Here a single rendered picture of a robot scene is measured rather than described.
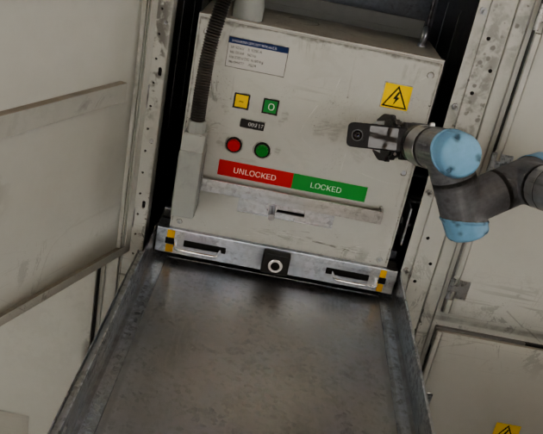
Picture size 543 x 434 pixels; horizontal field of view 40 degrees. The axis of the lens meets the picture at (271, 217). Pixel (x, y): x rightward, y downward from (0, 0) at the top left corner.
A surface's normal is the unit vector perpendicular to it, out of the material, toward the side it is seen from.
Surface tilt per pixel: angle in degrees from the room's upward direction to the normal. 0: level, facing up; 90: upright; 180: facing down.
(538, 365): 90
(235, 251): 90
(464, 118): 90
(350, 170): 90
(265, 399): 0
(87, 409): 0
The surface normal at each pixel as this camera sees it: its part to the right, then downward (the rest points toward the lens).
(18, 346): -0.06, 0.41
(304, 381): 0.18, -0.89
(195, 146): 0.04, -0.08
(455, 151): 0.24, 0.20
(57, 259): 0.88, 0.33
